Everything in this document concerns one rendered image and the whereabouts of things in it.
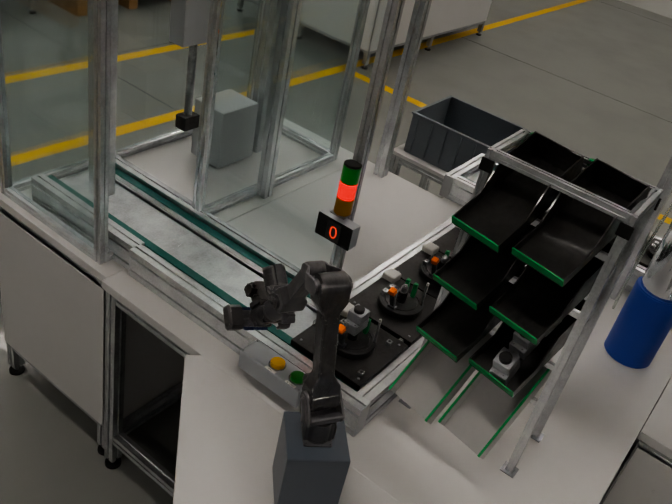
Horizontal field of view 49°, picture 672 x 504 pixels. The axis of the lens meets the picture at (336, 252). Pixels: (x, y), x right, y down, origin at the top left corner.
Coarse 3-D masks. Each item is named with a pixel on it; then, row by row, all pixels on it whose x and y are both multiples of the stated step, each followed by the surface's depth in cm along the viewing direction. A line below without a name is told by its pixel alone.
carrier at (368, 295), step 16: (384, 272) 233; (368, 288) 228; (384, 288) 223; (400, 288) 221; (416, 288) 223; (352, 304) 220; (368, 304) 221; (384, 304) 219; (400, 304) 221; (416, 304) 222; (432, 304) 227; (384, 320) 216; (400, 320) 218; (416, 320) 219; (400, 336) 212; (416, 336) 213
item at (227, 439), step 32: (192, 384) 196; (224, 384) 199; (192, 416) 188; (224, 416) 189; (256, 416) 191; (192, 448) 179; (224, 448) 181; (256, 448) 183; (192, 480) 172; (224, 480) 173; (256, 480) 175; (352, 480) 180
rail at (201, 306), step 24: (144, 264) 221; (168, 264) 221; (168, 288) 218; (192, 288) 214; (192, 312) 215; (216, 312) 208; (216, 336) 212; (240, 336) 205; (264, 336) 203; (288, 360) 196; (360, 408) 187
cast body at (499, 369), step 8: (504, 352) 166; (512, 352) 167; (496, 360) 166; (504, 360) 165; (512, 360) 166; (496, 368) 168; (504, 368) 165; (512, 368) 166; (496, 376) 168; (504, 376) 167; (512, 376) 169; (504, 384) 168
